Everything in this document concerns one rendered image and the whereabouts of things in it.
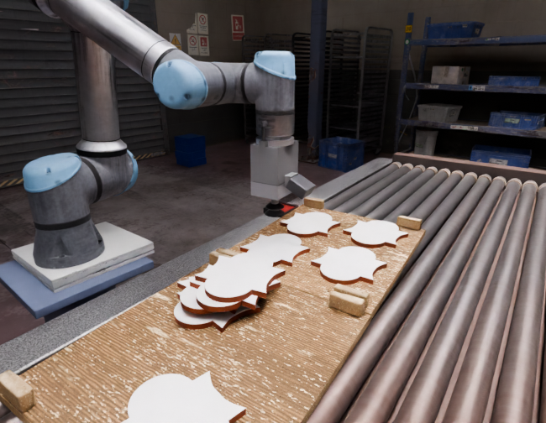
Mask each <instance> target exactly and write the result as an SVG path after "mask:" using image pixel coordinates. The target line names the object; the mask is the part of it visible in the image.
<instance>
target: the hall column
mask: <svg viewBox="0 0 546 423"><path fill-rule="evenodd" d="M327 10H328V0H312V11H311V38H310V64H309V90H308V116H307V129H308V142H307V157H305V158H303V156H302V157H301V158H300V159H299V160H298V161H299V162H303V163H308V164H313V165H314V164H316V163H318V161H319V139H321V138H322V120H323V84H324V66H325V47H326V29H327Z"/></svg>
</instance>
